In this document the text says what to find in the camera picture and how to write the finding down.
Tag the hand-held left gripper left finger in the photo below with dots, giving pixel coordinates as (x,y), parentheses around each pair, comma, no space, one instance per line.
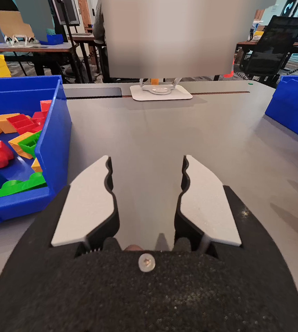
(81,210)

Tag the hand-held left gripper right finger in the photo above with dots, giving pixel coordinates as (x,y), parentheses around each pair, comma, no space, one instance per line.
(211,210)

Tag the blue storage bin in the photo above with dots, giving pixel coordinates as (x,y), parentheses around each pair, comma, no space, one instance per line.
(294,109)
(55,39)
(55,135)

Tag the pile of colourful blocks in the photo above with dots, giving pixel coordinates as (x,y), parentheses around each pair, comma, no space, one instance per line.
(14,140)

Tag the black office chair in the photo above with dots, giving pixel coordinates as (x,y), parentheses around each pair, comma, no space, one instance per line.
(273,46)

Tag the orange traffic cone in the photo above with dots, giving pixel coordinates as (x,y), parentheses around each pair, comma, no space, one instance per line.
(230,71)

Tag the orange plastic object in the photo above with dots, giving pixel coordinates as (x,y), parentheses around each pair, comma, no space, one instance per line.
(154,81)

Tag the black computer monitor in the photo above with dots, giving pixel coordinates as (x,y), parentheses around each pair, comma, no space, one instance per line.
(68,11)

